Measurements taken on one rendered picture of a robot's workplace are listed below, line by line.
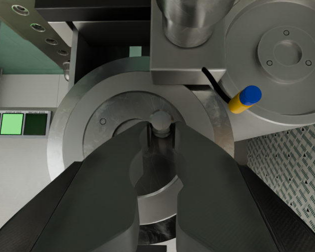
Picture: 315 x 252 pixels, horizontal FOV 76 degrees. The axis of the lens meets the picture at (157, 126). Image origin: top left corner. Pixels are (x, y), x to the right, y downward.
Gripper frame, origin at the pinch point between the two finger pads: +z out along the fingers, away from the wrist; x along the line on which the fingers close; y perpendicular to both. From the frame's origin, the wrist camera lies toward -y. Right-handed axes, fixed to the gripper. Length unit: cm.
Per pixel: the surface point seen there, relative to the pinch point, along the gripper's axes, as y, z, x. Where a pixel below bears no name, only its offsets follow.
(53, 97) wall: 109, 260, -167
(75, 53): -2.6, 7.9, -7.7
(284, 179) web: 13.6, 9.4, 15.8
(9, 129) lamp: 20, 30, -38
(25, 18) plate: -4.4, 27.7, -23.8
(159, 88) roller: -0.6, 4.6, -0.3
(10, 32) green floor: 17, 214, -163
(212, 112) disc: 1.2, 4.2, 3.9
